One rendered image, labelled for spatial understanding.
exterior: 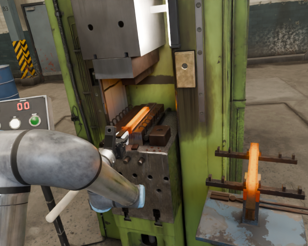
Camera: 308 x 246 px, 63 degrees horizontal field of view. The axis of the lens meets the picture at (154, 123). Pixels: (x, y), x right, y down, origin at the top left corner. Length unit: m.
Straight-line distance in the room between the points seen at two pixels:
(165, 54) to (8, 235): 1.30
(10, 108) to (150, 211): 0.92
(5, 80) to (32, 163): 5.34
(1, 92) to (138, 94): 4.38
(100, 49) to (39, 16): 6.91
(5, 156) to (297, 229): 1.04
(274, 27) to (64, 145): 7.14
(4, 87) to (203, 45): 5.00
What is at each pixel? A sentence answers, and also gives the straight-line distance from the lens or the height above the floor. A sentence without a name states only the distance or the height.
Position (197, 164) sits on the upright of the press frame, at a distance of 1.46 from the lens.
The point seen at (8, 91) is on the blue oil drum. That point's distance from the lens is 5.88.
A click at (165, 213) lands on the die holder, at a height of 0.54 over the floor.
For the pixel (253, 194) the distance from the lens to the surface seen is 0.87.
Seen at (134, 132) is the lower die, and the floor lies 0.99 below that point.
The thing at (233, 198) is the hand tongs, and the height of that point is 0.72.
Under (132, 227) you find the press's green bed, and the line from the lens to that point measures 1.63.
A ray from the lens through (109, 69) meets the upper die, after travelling 1.23.
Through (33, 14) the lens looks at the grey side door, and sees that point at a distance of 8.18.
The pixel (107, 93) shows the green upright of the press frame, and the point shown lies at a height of 1.14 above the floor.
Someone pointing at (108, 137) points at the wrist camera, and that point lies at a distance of 1.14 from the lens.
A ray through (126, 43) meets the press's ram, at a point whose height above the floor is 1.43.
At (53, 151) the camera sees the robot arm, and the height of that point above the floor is 1.31.
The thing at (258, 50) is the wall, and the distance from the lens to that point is 7.44.
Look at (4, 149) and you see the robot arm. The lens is 0.57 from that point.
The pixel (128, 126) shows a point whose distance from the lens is 1.30.
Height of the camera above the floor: 1.53
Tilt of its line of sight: 23 degrees down
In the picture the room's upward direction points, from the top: 7 degrees counter-clockwise
